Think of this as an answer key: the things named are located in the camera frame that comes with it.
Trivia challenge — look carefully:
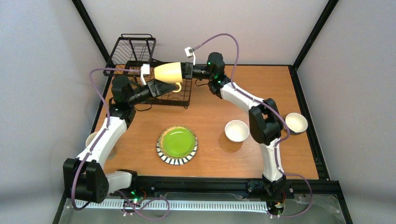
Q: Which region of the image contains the yellow ceramic mug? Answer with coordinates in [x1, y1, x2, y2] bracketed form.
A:
[154, 62, 183, 93]

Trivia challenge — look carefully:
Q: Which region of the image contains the tall patterned ceramic cup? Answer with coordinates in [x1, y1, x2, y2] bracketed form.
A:
[85, 132, 98, 147]

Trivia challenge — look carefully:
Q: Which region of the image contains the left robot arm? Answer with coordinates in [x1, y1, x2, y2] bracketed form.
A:
[63, 75, 177, 203]

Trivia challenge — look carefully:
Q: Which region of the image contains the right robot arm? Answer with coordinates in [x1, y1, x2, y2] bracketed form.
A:
[181, 52, 286, 196]

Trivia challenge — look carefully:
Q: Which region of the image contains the green plate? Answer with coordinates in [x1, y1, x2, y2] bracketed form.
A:
[160, 126, 195, 158]

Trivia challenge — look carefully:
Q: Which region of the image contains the striped plate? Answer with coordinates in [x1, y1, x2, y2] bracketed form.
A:
[156, 125, 198, 166]

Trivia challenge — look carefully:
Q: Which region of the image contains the white bowl at right edge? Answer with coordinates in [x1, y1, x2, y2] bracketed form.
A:
[285, 112, 308, 135]

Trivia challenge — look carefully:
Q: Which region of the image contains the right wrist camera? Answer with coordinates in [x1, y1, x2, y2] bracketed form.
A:
[184, 47, 196, 66]

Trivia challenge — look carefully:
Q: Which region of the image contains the black wire dish rack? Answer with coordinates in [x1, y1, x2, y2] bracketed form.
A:
[106, 34, 192, 108]

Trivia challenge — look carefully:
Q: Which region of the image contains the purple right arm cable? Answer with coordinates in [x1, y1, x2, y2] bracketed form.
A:
[192, 33, 313, 219]

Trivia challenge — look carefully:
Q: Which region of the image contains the black enclosure frame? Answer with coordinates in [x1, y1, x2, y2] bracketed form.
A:
[53, 0, 353, 224]

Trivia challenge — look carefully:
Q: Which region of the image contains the white cable duct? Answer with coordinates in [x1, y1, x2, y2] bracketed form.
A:
[87, 199, 268, 213]

